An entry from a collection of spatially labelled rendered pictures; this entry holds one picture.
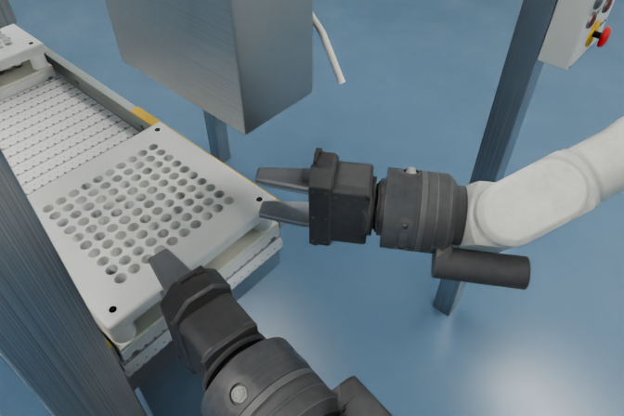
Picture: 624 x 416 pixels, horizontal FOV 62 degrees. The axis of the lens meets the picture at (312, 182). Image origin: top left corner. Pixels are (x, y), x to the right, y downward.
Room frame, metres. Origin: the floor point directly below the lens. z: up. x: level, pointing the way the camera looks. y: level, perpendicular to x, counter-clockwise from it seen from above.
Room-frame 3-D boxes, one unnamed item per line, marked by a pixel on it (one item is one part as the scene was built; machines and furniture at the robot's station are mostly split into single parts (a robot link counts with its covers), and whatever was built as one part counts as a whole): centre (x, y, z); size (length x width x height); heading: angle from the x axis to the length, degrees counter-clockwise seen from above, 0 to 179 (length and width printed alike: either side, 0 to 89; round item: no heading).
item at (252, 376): (0.21, 0.07, 1.05); 0.12 x 0.10 x 0.13; 40
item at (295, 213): (0.40, 0.03, 1.02); 0.06 x 0.03 x 0.02; 81
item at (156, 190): (0.44, 0.22, 0.99); 0.25 x 0.24 x 0.02; 138
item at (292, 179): (0.40, 0.03, 1.08); 0.06 x 0.03 x 0.02; 81
